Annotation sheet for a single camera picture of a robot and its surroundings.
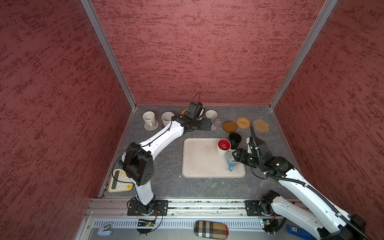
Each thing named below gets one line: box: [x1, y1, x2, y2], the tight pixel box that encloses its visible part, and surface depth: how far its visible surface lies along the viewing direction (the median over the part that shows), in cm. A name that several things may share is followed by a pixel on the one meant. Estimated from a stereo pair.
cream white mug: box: [142, 111, 156, 127], surface depth 103 cm
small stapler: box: [97, 223, 113, 236], surface depth 68 cm
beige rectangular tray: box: [182, 138, 246, 178], surface depth 91 cm
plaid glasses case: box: [193, 220, 229, 239], surface depth 67 cm
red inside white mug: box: [216, 138, 232, 157], surface depth 92 cm
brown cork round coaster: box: [222, 120, 237, 133], surface depth 111 cm
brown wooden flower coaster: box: [253, 119, 270, 133], surface depth 111 cm
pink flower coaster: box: [210, 118, 221, 131], surface depth 112 cm
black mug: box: [229, 132, 242, 150], surface depth 92 cm
